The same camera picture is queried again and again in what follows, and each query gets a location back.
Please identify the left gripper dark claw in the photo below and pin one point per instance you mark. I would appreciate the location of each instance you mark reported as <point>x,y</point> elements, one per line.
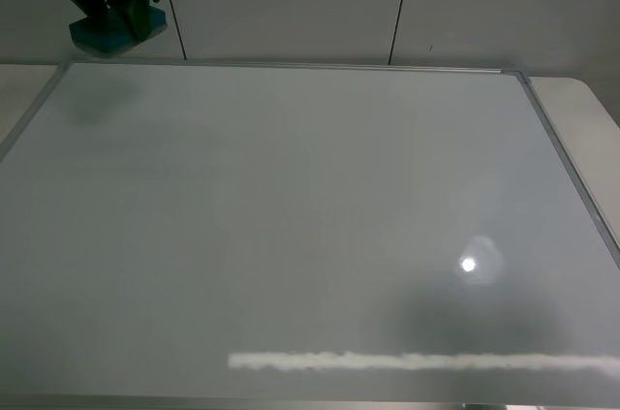
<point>136,16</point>
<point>96,13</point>

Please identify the dark blue whiteboard eraser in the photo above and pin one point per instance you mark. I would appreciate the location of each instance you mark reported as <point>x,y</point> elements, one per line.
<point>109,34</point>

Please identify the white whiteboard with aluminium frame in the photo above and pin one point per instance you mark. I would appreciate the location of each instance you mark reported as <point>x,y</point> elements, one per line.
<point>180,235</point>

